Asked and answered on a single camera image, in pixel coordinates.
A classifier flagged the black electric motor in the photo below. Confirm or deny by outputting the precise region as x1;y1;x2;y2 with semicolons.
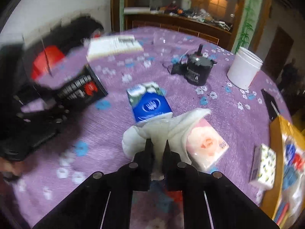
162;44;217;86

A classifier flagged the white notebook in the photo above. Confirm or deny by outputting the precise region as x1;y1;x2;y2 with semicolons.
86;35;144;61

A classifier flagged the lemon print tissue pack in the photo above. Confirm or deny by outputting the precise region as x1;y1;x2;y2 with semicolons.
249;144;277;190

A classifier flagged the red plastic bag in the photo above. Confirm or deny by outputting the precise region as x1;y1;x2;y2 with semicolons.
165;190;183;205
31;46;65;80
293;153;304;172

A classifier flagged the light blue towel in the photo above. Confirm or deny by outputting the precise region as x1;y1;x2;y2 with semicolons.
282;165;299;190

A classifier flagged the white cloth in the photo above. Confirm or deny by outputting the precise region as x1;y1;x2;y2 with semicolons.
122;108;211;181

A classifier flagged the black bag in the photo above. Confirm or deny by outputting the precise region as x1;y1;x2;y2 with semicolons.
22;15;104;77

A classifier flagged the purple floral tablecloth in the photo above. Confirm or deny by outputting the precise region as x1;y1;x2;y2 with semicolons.
12;27;291;226

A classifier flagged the white jug on counter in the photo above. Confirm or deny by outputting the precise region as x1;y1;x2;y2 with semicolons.
181;0;191;10

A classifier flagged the yellow cardboard box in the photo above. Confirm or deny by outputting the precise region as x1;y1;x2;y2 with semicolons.
261;115;304;228

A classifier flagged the black smartphone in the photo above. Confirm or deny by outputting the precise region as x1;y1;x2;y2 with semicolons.
261;89;280;122

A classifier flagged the blue red sponge pack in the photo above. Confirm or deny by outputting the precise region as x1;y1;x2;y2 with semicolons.
274;202;290;225

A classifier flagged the black packaged pouch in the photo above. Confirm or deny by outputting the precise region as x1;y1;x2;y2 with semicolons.
54;64;108;111

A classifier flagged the clear plastic cup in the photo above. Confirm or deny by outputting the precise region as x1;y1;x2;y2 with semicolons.
152;30;173;54

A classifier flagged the pink tissue pack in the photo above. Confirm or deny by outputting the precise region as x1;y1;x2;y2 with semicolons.
186;118;229;171

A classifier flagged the blue Vinda tissue pack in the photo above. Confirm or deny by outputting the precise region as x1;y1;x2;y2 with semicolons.
127;82;173;126

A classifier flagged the blue Vinda tissue pouch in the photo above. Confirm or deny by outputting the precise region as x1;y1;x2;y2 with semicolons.
284;136;297;166

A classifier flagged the wooden counter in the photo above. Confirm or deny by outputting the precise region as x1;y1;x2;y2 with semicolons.
124;7;234;50

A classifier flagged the person's left hand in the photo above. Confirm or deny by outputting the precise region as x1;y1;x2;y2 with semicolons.
0;157;25;182

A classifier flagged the white plastic jar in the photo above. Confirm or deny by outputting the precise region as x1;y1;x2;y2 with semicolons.
227;47;263;90

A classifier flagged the red plastic bag at edge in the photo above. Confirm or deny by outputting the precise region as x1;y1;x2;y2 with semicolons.
31;46;65;80

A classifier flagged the person in dark clothes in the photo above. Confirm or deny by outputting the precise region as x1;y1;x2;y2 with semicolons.
278;58;298;92

